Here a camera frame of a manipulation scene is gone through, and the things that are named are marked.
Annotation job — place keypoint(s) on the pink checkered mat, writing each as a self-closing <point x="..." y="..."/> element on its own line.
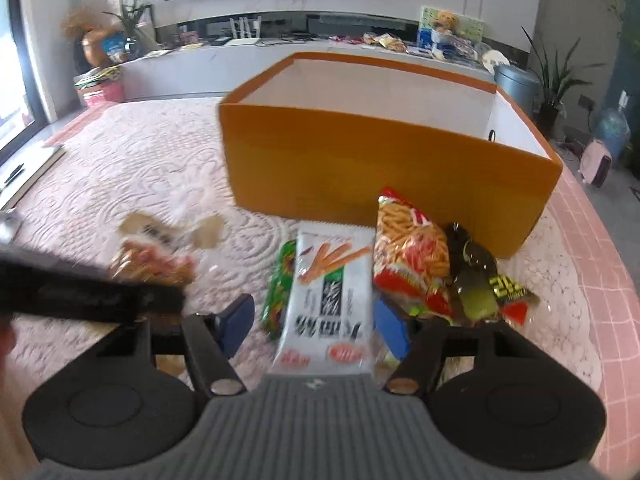
<point x="615" y="335"/>

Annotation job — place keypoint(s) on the teddy bear toy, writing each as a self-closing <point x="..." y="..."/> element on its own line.
<point x="472" y="27"/>

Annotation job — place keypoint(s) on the tall potted plant black pot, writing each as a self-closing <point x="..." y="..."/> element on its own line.
<point x="550" y="110"/>

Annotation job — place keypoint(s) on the pink basket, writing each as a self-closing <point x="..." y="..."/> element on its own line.
<point x="102" y="94"/>

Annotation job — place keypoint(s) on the orange cardboard box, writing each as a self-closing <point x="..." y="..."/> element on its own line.
<point x="375" y="170"/>

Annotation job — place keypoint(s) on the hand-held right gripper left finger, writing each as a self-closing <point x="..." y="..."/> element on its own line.
<point x="237" y="322"/>

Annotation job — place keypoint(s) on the pile of snack packets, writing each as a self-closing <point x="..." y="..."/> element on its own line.
<point x="385" y="41"/>

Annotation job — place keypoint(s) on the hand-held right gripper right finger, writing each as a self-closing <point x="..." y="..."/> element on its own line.
<point x="392" y="330"/>

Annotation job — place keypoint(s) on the blue water bottle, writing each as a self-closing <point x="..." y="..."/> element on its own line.
<point x="612" y="132"/>

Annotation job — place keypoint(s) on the brown plush toy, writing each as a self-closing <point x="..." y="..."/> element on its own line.
<point x="95" y="45"/>

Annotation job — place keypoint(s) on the red yellow fries snack packet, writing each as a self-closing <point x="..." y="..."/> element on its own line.
<point x="410" y="250"/>

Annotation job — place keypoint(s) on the potted plant with glass vase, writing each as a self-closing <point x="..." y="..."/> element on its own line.
<point x="131" y="25"/>

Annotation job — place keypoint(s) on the long white television console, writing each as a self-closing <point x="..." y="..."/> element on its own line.
<point x="200" y="70"/>

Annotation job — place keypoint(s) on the white router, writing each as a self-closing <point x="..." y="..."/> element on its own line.
<point x="246" y="30"/>

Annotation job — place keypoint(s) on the grey metal trash bin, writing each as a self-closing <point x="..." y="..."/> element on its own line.
<point x="517" y="90"/>

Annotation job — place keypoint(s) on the green snack packet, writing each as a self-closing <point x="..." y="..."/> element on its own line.
<point x="277" y="300"/>

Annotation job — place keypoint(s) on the glass sliding door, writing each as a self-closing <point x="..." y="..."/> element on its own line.
<point x="12" y="70"/>

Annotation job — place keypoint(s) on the white board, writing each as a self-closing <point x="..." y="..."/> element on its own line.
<point x="30" y="180"/>

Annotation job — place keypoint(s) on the yellow black red snack packet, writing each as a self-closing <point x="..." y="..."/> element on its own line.
<point x="510" y="290"/>

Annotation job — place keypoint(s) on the yellow plush toy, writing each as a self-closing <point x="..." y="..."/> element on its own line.
<point x="444" y="21"/>

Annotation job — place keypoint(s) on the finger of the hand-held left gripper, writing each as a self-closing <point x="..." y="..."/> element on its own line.
<point x="75" y="290"/>

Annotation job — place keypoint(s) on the pink pet carrier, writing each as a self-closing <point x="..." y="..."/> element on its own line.
<point x="595" y="165"/>

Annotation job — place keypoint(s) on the pink lace blanket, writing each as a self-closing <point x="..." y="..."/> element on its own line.
<point x="150" y="170"/>

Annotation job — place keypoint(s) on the white snack packet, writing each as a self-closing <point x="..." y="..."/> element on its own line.
<point x="325" y="280"/>

